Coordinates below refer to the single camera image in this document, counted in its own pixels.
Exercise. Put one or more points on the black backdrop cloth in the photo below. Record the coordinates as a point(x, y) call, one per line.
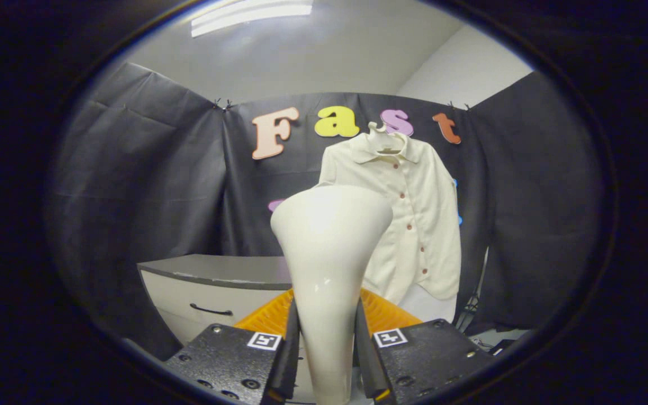
point(149, 185)

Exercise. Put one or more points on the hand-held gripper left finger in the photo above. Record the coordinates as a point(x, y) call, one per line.
point(290, 360)

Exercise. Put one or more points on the cream plastic clothes hanger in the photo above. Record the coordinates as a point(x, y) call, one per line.
point(387, 143)

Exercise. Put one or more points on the white garment steamer head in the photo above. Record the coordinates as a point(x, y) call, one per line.
point(329, 253)

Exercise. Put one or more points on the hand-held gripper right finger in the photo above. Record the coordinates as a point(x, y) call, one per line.
point(366, 365)

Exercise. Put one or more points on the cream button-up shirt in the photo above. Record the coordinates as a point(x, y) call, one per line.
point(419, 197)

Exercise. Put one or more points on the small black box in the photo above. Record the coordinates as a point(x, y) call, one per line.
point(502, 346)

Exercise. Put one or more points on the white garment steamer stand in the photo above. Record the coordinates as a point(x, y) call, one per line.
point(431, 306)

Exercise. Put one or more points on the grey cabinet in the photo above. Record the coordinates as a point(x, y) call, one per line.
point(217, 270)

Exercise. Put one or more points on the ceiling light panel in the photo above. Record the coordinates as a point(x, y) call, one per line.
point(251, 14)

